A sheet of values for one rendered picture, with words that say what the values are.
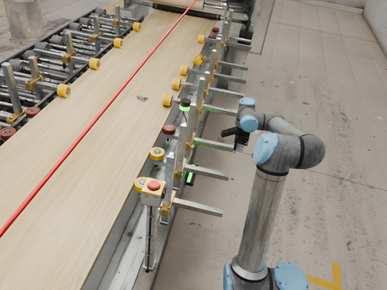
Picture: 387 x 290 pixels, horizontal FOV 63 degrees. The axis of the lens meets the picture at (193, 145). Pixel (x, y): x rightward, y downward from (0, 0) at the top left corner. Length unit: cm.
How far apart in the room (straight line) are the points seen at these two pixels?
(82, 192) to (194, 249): 115
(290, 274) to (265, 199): 40
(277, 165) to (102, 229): 76
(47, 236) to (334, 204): 246
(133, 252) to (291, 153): 95
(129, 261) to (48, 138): 79
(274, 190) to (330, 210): 197
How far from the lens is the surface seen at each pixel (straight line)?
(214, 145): 195
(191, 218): 262
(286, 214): 289
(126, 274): 163
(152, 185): 112
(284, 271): 145
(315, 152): 116
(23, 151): 186
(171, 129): 193
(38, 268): 137
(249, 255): 132
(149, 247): 138
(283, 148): 111
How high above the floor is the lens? 204
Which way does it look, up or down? 38 degrees down
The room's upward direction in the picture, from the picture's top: 9 degrees clockwise
